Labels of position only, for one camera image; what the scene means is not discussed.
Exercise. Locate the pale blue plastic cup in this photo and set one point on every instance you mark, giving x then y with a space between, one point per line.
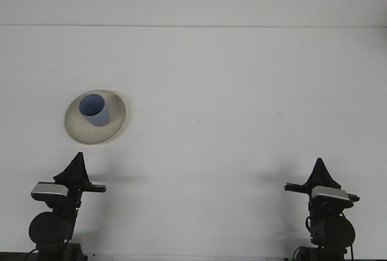
98 114

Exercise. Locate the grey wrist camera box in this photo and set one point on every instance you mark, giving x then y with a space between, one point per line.
48 191
331 194

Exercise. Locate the pale cream round plate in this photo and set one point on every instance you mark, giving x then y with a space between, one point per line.
96 135

